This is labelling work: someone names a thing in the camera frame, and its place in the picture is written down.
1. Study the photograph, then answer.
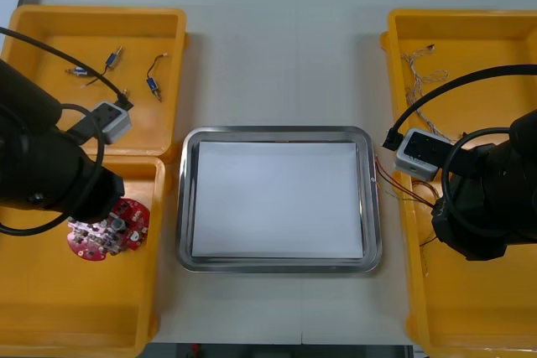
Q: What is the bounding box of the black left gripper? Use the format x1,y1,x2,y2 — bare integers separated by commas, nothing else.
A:
37,139,125,221

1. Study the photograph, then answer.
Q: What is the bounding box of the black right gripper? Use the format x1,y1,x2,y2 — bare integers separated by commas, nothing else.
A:
431,143,517,262

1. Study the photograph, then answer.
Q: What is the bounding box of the red black green wire harness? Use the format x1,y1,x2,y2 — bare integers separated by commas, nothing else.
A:
374,156,446,212

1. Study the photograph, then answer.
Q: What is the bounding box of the yellow-orange plastic bin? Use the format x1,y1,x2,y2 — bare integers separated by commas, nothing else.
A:
0,155,173,358
394,160,537,358
380,8,537,166
8,4,189,158

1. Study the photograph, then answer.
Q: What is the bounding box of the white sheet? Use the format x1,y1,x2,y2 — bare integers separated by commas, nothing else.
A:
191,141,365,258

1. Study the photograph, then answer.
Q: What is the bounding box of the steel tray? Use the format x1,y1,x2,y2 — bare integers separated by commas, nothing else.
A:
175,125,383,274

